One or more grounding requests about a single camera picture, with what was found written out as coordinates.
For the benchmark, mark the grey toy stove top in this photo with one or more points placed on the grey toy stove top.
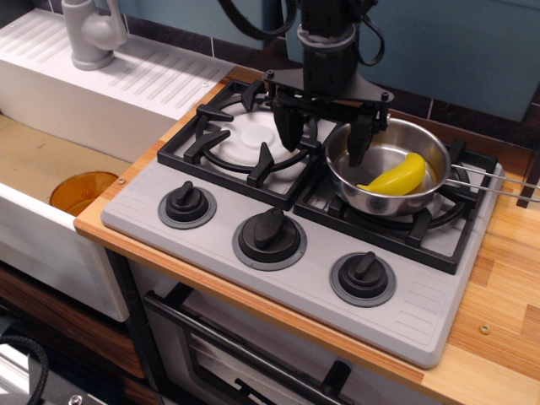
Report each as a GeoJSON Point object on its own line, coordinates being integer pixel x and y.
{"type": "Point", "coordinates": [383, 257]}

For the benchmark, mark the white toy sink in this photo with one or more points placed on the white toy sink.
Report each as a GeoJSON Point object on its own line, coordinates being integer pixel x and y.
{"type": "Point", "coordinates": [58, 121]}

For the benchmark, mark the wooden drawer front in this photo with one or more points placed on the wooden drawer front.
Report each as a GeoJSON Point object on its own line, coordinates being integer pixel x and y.
{"type": "Point", "coordinates": [73, 323]}

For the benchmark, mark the orange plastic bowl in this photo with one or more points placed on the orange plastic bowl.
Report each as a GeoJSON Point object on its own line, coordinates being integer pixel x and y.
{"type": "Point", "coordinates": [76, 193]}

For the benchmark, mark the grey toy faucet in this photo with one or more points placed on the grey toy faucet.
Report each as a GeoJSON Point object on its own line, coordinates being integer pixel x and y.
{"type": "Point", "coordinates": [93, 37]}

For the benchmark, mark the black right stove knob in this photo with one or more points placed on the black right stove knob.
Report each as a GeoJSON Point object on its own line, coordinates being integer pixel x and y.
{"type": "Point", "coordinates": [363, 279]}

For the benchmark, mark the black left stove knob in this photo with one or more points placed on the black left stove knob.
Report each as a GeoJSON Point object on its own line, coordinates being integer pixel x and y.
{"type": "Point", "coordinates": [187, 207]}

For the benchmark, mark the black right burner grate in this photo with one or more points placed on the black right burner grate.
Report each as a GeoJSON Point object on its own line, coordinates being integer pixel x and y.
{"type": "Point", "coordinates": [434, 224]}

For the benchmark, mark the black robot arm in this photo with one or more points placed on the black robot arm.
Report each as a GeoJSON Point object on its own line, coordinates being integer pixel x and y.
{"type": "Point", "coordinates": [333, 25]}

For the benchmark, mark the yellow plastic banana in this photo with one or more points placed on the yellow plastic banana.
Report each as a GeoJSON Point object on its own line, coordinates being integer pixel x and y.
{"type": "Point", "coordinates": [399, 180]}

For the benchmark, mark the stainless steel saucepan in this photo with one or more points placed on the stainless steel saucepan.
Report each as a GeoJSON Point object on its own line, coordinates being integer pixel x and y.
{"type": "Point", "coordinates": [389, 149]}

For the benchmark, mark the black stove knob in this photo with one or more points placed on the black stove knob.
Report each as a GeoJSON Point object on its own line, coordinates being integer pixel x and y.
{"type": "Point", "coordinates": [187, 207]}
{"type": "Point", "coordinates": [363, 279]}
{"type": "Point", "coordinates": [269, 241]}

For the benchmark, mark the toy oven door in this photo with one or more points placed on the toy oven door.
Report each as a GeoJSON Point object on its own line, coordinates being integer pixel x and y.
{"type": "Point", "coordinates": [170, 308]}

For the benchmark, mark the brass countertop screw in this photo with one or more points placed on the brass countertop screw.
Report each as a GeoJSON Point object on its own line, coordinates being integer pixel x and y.
{"type": "Point", "coordinates": [485, 329]}

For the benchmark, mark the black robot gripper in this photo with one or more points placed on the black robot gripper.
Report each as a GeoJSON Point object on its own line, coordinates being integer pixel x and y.
{"type": "Point", "coordinates": [330, 87]}

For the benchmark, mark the black middle stove knob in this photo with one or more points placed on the black middle stove knob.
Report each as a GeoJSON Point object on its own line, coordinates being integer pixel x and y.
{"type": "Point", "coordinates": [269, 241]}

